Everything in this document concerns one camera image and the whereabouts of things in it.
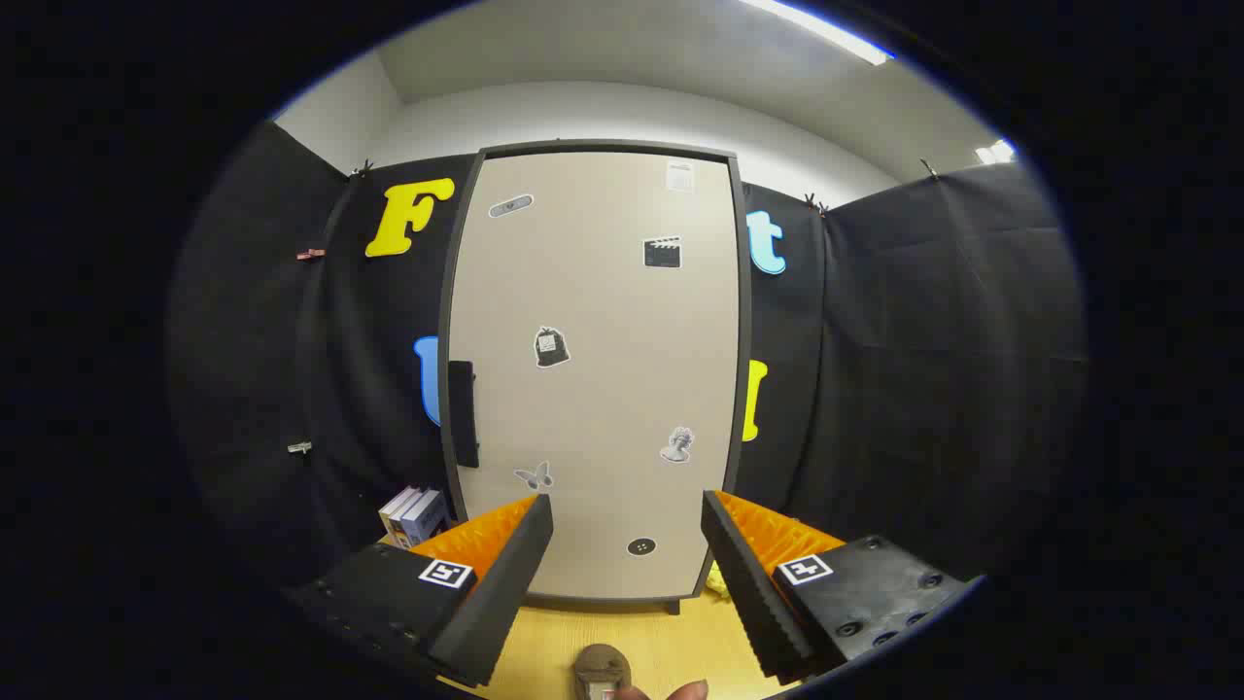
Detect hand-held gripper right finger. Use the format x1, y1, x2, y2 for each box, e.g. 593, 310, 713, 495
700, 489, 975, 683

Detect black backdrop cloth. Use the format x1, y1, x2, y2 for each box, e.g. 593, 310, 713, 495
165, 122, 1085, 623

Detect grey shoe cabinet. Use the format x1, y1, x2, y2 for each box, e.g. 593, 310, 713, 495
436, 139, 755, 615

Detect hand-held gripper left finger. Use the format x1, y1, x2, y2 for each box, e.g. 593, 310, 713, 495
290, 492, 555, 689

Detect beige shoe cabinet door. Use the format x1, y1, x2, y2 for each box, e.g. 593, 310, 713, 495
445, 149, 744, 602

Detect brown fuzzy shoe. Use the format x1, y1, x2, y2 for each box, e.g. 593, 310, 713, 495
571, 644, 633, 700

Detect blue book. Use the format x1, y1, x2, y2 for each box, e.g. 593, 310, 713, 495
400, 491, 450, 550

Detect black door handle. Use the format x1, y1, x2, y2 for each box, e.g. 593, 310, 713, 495
447, 360, 481, 470

